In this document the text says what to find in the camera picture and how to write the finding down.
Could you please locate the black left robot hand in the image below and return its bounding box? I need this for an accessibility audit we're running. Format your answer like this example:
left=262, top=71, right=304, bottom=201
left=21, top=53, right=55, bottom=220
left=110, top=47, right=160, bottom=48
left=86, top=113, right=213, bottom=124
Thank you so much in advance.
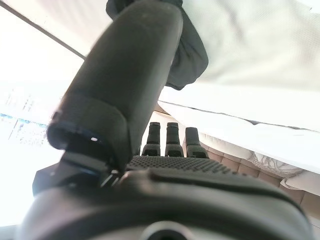
left=14, top=0, right=316, bottom=240

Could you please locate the black garment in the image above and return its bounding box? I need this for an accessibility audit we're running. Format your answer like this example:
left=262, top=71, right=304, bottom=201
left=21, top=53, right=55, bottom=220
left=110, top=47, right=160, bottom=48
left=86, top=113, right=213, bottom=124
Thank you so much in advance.
left=106, top=0, right=210, bottom=91

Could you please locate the white duvet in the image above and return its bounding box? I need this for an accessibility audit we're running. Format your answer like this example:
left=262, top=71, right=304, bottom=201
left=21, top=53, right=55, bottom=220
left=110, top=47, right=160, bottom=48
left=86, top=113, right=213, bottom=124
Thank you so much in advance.
left=157, top=99, right=320, bottom=175

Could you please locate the patterned decorative cushion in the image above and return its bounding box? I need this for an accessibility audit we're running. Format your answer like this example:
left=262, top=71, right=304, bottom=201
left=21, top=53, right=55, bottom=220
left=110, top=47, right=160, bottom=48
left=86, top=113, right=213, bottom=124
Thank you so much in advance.
left=248, top=151, right=305, bottom=177

